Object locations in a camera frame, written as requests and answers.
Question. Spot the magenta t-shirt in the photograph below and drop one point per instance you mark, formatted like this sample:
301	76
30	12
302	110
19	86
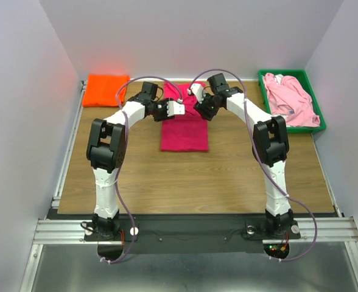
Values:
187	132

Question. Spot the aluminium frame rail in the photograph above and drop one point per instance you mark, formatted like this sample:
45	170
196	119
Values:
328	230

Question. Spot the white garment in bin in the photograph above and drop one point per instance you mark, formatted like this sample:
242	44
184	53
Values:
278	79

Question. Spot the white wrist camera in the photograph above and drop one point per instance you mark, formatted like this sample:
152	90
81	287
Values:
175	108
197	90

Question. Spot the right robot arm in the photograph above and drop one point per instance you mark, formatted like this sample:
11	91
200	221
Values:
269	140

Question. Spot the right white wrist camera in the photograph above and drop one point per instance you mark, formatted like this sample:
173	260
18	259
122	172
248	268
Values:
197	90

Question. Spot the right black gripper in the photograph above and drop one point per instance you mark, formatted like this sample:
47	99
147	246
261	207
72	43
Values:
205	113

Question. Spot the green plastic bin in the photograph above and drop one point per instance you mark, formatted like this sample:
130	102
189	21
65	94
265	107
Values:
302	77

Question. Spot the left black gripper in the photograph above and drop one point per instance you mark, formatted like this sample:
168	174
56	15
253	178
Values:
164	115

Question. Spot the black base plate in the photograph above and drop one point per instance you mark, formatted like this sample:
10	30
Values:
190	234

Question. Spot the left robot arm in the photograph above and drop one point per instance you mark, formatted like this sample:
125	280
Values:
106	149

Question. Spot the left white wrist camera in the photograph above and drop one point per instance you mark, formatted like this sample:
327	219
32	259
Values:
175	108

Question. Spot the pink t-shirt in bin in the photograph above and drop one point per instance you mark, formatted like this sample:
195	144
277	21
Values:
291	101

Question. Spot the folded orange t-shirt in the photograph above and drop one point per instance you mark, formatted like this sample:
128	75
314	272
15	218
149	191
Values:
101	90

